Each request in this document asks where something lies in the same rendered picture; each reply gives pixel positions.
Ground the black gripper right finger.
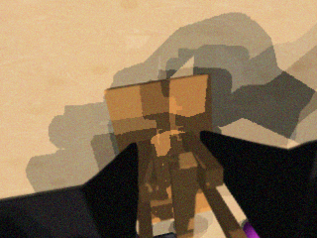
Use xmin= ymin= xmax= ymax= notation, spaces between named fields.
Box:
xmin=200 ymin=130 xmax=317 ymax=238

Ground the purple ball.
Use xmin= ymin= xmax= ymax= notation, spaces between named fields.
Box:
xmin=243 ymin=221 xmax=260 ymax=238

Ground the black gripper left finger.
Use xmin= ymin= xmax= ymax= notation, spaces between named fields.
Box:
xmin=0 ymin=143 xmax=139 ymax=238

